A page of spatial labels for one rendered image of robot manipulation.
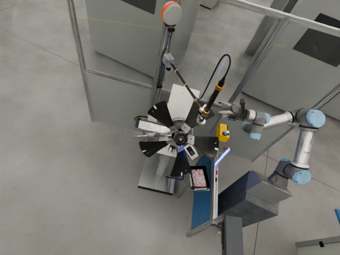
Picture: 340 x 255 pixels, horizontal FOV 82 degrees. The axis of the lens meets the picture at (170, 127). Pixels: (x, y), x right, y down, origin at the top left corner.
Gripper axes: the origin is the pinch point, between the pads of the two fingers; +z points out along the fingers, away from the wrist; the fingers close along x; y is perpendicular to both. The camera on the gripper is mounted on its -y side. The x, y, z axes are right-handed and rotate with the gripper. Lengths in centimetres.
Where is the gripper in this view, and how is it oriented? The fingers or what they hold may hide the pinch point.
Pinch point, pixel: (219, 106)
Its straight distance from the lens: 137.8
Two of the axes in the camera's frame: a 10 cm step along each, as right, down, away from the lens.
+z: -9.8, -2.0, -0.4
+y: -1.6, 6.0, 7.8
